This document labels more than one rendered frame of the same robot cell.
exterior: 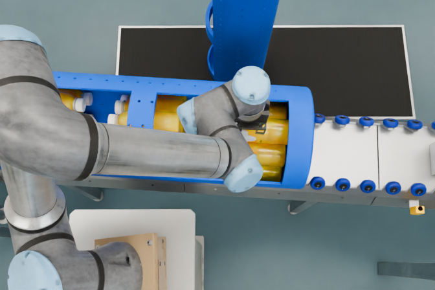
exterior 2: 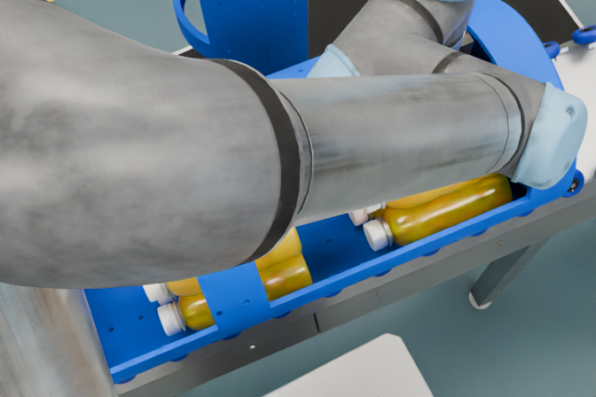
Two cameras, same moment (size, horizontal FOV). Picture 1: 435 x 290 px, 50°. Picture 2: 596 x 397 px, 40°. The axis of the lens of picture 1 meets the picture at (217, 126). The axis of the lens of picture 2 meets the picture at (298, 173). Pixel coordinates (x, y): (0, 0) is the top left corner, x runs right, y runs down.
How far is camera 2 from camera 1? 37 cm
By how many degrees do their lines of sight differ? 10
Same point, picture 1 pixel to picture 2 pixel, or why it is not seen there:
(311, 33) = not seen: outside the picture
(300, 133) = (528, 72)
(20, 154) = (89, 210)
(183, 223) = (388, 368)
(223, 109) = (411, 35)
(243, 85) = not seen: outside the picture
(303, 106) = (503, 21)
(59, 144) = (193, 128)
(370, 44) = not seen: outside the picture
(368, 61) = not seen: outside the picture
